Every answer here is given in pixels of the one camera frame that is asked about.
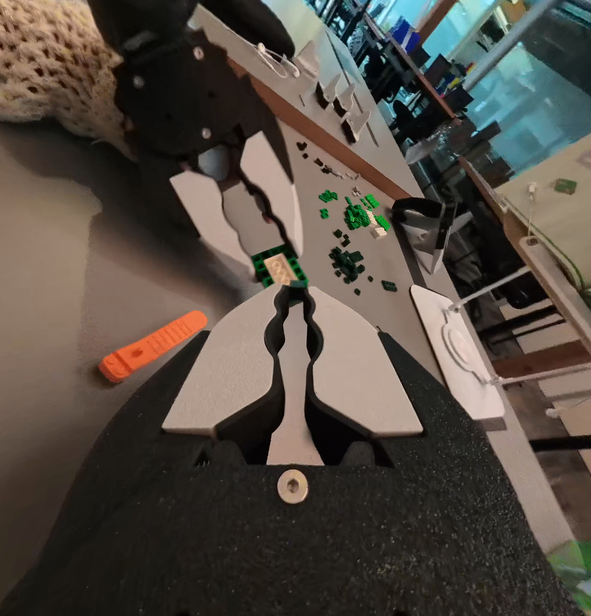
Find pile of bright green bricks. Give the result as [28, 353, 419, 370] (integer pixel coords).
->
[317, 189, 392, 233]

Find white wedge dock black base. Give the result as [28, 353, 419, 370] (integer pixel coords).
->
[316, 72, 342, 107]
[341, 110, 372, 143]
[333, 84, 356, 117]

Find all-white wedge dock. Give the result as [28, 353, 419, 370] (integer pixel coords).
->
[295, 41, 320, 78]

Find black headband device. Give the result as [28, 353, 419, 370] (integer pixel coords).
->
[391, 196, 445, 223]

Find row of small black pieces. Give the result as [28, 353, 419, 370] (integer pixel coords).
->
[295, 141, 347, 180]

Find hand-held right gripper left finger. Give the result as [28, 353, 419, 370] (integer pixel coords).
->
[162, 284, 290, 465]

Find green lego box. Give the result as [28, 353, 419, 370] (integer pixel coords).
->
[546, 539, 591, 616]

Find long wooden desk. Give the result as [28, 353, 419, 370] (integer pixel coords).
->
[358, 0, 462, 126]

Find white book stand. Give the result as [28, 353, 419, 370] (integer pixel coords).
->
[410, 178, 591, 422]

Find black rounded case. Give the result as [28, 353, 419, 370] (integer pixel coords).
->
[230, 0, 296, 57]

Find blue storage bins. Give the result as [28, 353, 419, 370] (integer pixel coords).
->
[391, 21, 419, 49]

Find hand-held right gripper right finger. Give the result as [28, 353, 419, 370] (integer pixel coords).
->
[303, 286, 424, 466]

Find orange brick separator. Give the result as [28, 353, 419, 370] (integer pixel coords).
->
[98, 310, 209, 384]

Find green white lego assembly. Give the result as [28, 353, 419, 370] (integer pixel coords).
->
[251, 244, 309, 289]

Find black metal bar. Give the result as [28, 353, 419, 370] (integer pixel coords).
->
[529, 433, 591, 453]

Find person's left forearm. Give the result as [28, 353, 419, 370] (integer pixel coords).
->
[0, 0, 135, 162]

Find white cable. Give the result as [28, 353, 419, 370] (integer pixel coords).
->
[256, 42, 298, 79]

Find open instruction booklet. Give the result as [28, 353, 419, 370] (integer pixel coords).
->
[498, 126, 591, 309]

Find thick wooden post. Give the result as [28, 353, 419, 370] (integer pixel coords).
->
[416, 0, 457, 30]

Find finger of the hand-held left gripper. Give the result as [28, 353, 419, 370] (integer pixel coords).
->
[238, 131, 305, 258]
[169, 169, 258, 281]

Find black smartphone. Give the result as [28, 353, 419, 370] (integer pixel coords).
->
[433, 200, 459, 264]

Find white triangular stand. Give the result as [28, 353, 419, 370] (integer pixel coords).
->
[402, 202, 475, 276]

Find pile of dark green bricks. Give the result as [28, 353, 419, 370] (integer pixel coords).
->
[329, 230, 399, 295]

